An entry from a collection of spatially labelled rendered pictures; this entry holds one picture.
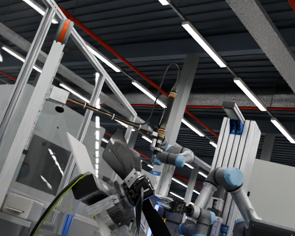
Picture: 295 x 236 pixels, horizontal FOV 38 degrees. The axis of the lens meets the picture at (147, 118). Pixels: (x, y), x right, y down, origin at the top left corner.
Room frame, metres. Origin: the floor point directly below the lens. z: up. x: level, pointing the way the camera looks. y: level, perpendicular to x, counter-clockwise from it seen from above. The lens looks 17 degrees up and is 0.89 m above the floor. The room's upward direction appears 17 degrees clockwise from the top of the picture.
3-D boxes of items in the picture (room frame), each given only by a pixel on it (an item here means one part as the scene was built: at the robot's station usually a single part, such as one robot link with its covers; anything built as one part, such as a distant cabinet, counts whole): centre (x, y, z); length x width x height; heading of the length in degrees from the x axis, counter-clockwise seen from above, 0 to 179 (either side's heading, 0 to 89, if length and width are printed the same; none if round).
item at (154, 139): (2.38, -0.09, 1.48); 0.09 x 0.07 x 0.10; 105
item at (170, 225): (3.10, -0.40, 1.09); 0.15 x 0.15 x 0.10
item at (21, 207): (2.41, 0.51, 0.92); 0.17 x 0.16 x 0.11; 70
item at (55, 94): (2.23, 0.50, 1.52); 0.10 x 0.07 x 0.08; 105
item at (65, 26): (2.20, 0.59, 1.88); 0.17 x 0.15 x 0.16; 160
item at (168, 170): (3.14, -0.27, 1.41); 0.15 x 0.12 x 0.55; 70
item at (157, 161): (2.78, -0.16, 1.49); 0.11 x 0.08 x 0.11; 70
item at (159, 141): (2.39, -0.10, 1.64); 0.04 x 0.04 x 0.46
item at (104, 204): (2.08, 0.08, 1.03); 0.15 x 0.10 x 0.14; 70
